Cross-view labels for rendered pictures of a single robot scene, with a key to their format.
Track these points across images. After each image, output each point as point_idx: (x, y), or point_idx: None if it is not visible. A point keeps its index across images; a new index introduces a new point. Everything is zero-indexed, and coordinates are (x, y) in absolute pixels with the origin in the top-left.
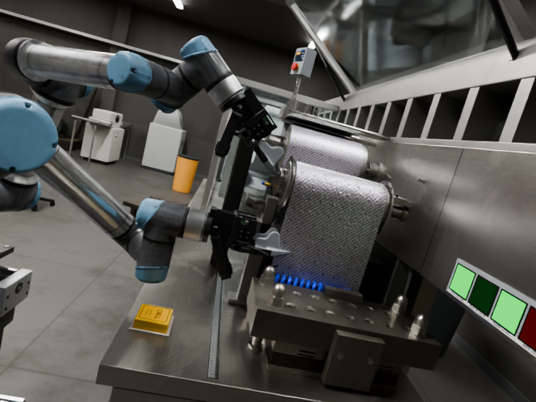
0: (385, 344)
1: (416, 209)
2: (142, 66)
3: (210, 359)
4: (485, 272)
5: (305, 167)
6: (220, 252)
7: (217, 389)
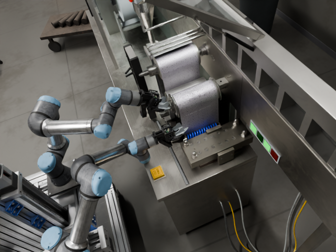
0: (234, 146)
1: (231, 86)
2: (107, 129)
3: (182, 177)
4: (259, 129)
5: (179, 101)
6: (165, 143)
7: (190, 186)
